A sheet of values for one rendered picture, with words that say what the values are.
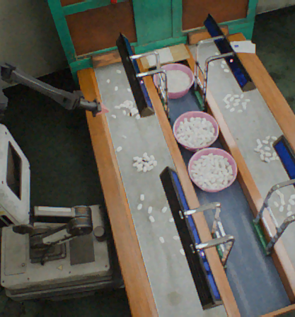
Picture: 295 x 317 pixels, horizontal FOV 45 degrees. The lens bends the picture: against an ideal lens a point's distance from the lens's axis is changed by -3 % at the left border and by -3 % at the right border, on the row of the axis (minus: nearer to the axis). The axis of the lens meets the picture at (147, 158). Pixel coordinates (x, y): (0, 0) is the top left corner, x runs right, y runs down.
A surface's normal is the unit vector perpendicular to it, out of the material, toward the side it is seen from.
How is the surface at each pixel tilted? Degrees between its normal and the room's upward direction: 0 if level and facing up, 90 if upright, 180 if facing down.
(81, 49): 90
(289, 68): 0
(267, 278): 0
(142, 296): 0
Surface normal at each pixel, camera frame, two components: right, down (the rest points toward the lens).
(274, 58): -0.08, -0.53
